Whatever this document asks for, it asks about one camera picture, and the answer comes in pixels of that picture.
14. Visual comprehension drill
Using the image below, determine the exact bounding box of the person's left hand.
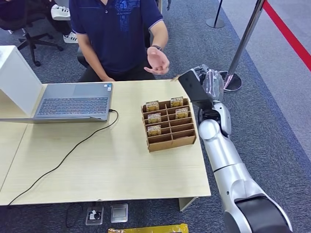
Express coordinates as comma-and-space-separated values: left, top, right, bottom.
143, 46, 170, 76

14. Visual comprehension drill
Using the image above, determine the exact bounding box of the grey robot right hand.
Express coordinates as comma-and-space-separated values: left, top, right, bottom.
178, 64, 214, 109

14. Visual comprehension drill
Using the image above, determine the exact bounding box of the yellow patterned card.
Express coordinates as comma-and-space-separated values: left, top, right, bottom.
147, 113, 162, 125
145, 100, 160, 113
175, 107, 189, 120
146, 125, 162, 137
170, 96, 184, 108

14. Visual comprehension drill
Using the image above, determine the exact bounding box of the person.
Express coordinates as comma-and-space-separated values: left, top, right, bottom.
0, 0, 79, 44
69, 0, 171, 83

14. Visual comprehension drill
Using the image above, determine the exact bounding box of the brown wooden card holder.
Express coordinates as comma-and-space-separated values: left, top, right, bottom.
141, 97, 198, 153

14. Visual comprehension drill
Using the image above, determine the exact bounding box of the white sneaker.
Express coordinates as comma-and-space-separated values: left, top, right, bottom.
51, 3, 71, 22
63, 31, 79, 44

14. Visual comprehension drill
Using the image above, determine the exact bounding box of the pale wooden desk leg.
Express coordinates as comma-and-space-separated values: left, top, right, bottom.
178, 197, 198, 212

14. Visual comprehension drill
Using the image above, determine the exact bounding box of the grey open laptop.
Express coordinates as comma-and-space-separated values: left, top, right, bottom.
0, 45, 114, 124

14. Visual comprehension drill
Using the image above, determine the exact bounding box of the red barrier belt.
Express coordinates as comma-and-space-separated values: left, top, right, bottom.
262, 0, 311, 73

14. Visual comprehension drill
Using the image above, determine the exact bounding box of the yellow floor tape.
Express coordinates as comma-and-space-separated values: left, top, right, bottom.
108, 223, 189, 233

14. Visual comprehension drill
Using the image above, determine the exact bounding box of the closed silver floor socket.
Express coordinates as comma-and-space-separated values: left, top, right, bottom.
110, 203, 128, 224

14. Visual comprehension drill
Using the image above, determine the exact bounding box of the black office chair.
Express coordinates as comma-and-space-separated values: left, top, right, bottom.
0, 9, 65, 67

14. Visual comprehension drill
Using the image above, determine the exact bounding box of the open silver floor socket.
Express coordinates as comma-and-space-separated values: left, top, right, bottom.
85, 206, 104, 226

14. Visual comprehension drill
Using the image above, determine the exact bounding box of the black stanchion post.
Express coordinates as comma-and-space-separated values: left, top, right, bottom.
206, 0, 226, 29

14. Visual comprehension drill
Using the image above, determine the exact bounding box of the silver stanchion post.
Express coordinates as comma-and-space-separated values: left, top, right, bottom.
220, 0, 266, 94

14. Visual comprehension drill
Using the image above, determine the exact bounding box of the black laptop power cable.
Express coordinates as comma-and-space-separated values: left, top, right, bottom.
7, 109, 119, 207

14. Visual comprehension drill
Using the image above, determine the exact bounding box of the black floor cable loop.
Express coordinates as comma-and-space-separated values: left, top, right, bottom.
65, 202, 85, 229

